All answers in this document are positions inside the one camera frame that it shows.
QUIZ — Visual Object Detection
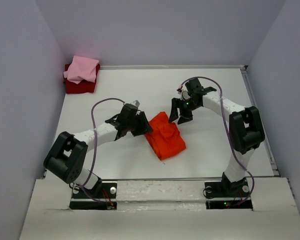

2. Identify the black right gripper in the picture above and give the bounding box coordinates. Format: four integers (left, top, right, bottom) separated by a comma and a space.
168, 97, 201, 125

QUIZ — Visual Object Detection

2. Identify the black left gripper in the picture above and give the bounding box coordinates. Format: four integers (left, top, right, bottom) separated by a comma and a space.
126, 111, 153, 137

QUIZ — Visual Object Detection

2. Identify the orange t shirt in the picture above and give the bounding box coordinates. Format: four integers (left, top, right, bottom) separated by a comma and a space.
145, 111, 186, 161

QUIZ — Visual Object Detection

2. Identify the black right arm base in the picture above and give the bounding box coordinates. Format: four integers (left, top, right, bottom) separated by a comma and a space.
202, 181, 253, 210

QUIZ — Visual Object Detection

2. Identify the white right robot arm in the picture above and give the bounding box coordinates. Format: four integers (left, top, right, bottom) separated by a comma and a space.
168, 76, 265, 201

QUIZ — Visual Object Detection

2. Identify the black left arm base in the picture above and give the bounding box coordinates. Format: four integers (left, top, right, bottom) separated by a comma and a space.
68, 180, 118, 211

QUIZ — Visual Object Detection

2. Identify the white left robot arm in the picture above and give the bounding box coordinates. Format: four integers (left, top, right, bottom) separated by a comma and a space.
43, 100, 153, 198

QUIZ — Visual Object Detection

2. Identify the dark red folded t shirt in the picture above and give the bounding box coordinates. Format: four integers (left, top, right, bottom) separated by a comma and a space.
63, 64, 101, 94

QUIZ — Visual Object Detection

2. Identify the pink folded t shirt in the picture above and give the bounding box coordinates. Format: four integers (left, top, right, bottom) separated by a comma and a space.
63, 55, 100, 85

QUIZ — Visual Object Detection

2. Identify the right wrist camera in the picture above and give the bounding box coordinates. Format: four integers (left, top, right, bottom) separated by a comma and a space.
177, 85, 190, 101

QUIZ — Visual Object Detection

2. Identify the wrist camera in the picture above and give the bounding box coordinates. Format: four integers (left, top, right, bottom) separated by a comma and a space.
131, 100, 140, 108
177, 85, 190, 101

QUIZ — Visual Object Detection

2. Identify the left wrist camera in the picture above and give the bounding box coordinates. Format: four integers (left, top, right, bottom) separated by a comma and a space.
131, 100, 140, 108

